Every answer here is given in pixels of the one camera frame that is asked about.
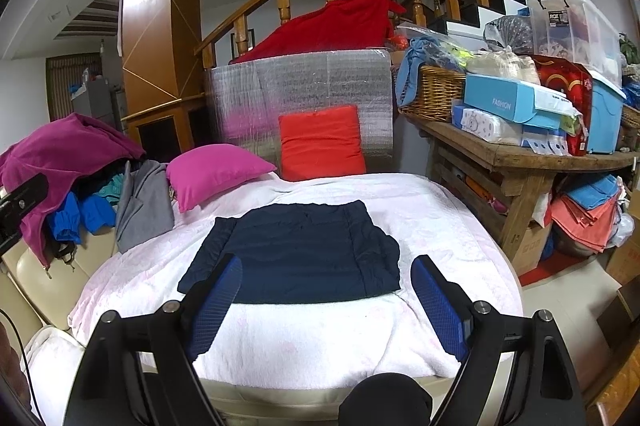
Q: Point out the pile of clothes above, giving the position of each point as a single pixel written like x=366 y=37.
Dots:
x=60 y=146

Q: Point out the white blue small packs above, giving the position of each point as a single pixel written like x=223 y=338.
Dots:
x=545 y=141

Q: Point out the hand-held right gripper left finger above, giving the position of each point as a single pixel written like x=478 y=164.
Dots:
x=215 y=306

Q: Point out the brown striped curtain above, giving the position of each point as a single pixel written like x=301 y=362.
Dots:
x=60 y=81

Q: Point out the light blue cardboard box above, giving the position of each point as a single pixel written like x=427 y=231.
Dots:
x=500 y=98

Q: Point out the staircase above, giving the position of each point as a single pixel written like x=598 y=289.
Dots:
x=492 y=13

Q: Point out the white patterned tissue pack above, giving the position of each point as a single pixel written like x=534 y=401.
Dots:
x=485 y=123

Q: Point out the red gold patterned bag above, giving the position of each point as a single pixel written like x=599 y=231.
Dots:
x=560 y=78

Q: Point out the navy blue zip jacket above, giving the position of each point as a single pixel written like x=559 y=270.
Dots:
x=300 y=251

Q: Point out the blue plastic tub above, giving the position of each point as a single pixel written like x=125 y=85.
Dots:
x=605 y=116

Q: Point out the stack of blue towels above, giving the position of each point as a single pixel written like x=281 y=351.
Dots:
x=590 y=193

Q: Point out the wooden side table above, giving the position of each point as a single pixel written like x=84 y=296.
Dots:
x=480 y=151

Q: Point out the silver foil insulation mat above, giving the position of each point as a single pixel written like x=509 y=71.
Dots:
x=325 y=81

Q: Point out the person's leg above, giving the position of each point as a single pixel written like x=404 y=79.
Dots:
x=385 y=401

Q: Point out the clear plastic storage box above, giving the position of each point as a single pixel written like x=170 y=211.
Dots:
x=575 y=31

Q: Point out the wicker basket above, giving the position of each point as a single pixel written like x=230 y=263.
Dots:
x=440 y=93

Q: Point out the grey cabinet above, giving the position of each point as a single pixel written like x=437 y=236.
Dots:
x=97 y=103

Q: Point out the light blue cloth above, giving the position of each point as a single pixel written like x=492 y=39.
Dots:
x=407 y=71

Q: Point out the red blanket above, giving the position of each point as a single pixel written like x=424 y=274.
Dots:
x=325 y=31

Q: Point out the teal garment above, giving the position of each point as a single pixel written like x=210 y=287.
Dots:
x=110 y=191

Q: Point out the dotted plastic bag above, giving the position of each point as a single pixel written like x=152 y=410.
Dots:
x=510 y=31

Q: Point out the cream leather sofa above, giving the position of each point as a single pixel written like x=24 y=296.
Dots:
x=50 y=286

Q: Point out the bright blue garment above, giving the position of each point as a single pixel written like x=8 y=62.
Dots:
x=65 y=216

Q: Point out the stack of coral towels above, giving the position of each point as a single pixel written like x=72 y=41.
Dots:
x=585 y=221

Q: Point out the orange-red pillow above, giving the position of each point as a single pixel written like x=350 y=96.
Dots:
x=320 y=143

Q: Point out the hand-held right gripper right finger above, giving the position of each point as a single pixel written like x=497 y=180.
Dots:
x=440 y=306

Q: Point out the cream plastic bag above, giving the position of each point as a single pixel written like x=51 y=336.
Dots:
x=500 y=63

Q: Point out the white fleece blanket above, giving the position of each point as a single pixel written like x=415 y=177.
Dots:
x=325 y=336

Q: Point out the grey garment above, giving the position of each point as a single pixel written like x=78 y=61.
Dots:
x=145 y=206

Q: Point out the wooden pillar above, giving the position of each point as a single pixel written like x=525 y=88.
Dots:
x=155 y=6

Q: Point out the red floor mat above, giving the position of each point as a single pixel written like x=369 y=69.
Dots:
x=550 y=273

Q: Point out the pink pillow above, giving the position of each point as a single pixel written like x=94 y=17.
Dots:
x=215 y=171

